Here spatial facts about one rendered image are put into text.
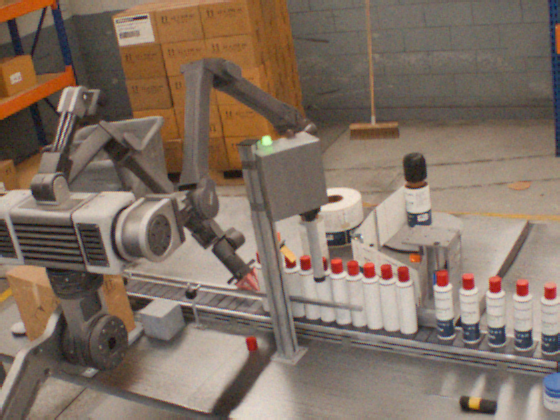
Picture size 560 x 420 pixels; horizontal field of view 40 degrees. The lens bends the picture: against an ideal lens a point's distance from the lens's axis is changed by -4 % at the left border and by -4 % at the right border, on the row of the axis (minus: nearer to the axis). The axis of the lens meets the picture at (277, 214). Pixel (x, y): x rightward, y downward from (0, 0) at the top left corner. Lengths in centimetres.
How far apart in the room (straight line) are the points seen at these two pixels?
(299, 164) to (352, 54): 486
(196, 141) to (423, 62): 491
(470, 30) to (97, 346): 508
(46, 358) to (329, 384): 77
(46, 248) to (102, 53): 638
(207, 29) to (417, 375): 391
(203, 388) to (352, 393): 44
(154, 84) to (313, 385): 407
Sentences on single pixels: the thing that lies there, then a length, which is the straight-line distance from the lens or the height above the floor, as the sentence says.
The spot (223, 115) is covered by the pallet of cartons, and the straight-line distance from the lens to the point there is 585.
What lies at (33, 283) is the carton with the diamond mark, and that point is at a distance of 254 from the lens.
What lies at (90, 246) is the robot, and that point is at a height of 145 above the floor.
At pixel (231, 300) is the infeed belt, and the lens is 262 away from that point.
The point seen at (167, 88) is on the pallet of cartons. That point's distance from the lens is 597.
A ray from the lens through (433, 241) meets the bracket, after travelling 222.
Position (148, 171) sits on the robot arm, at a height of 136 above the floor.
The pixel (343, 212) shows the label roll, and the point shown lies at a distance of 279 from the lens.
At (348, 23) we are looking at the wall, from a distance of 686.
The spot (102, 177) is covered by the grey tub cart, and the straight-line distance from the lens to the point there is 466.
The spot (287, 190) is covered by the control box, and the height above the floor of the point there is 136.
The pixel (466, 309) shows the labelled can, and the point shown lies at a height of 99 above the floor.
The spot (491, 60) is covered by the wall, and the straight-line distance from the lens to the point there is 661.
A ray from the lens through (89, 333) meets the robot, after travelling 201.
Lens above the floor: 214
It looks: 23 degrees down
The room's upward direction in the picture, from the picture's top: 10 degrees counter-clockwise
